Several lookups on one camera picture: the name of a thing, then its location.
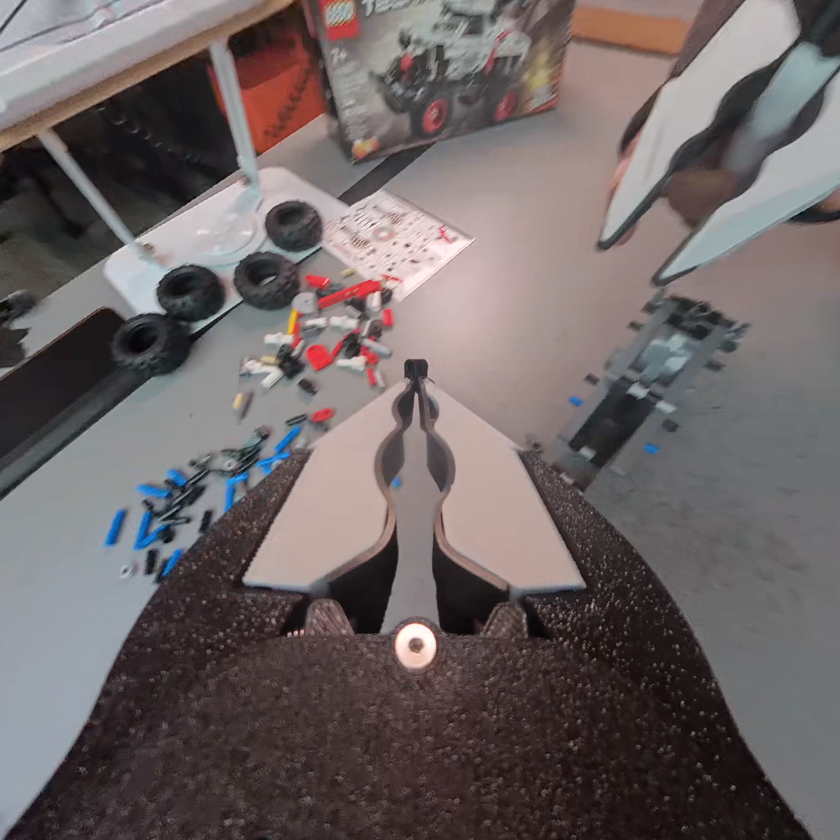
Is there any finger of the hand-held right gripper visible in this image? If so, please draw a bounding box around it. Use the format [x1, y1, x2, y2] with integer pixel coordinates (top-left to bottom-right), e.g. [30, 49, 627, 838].
[596, 0, 808, 252]
[651, 56, 840, 288]

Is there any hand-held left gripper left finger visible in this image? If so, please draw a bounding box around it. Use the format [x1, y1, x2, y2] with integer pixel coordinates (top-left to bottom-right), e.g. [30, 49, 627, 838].
[241, 382, 417, 634]

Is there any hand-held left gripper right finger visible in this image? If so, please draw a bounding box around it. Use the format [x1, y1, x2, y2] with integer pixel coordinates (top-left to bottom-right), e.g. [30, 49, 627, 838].
[417, 384, 588, 634]

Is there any pile of blue black pins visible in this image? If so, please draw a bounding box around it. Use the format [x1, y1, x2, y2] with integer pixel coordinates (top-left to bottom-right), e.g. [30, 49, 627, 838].
[104, 423, 309, 581]

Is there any grey black toy chassis model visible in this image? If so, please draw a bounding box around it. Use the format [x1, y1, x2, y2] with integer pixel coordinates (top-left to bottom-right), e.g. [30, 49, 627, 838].
[548, 292, 749, 490]

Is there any pile of red white pieces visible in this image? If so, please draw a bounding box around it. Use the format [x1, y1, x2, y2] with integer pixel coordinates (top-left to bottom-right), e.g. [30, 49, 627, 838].
[233, 269, 403, 424]

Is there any toy truck set box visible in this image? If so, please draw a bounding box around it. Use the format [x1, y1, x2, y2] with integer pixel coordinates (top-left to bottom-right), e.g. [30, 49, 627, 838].
[314, 0, 577, 161]

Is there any black toy tire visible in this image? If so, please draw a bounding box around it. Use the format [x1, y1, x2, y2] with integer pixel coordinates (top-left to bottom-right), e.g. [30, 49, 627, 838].
[156, 264, 225, 322]
[264, 200, 324, 252]
[233, 251, 303, 309]
[110, 313, 193, 376]

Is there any white sticker sheet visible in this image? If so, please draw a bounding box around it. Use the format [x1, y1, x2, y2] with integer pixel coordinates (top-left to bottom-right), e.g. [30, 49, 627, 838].
[322, 190, 475, 301]

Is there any white wooden book stand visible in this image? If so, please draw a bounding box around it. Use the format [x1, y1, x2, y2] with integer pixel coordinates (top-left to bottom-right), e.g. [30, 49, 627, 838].
[0, 0, 342, 317]

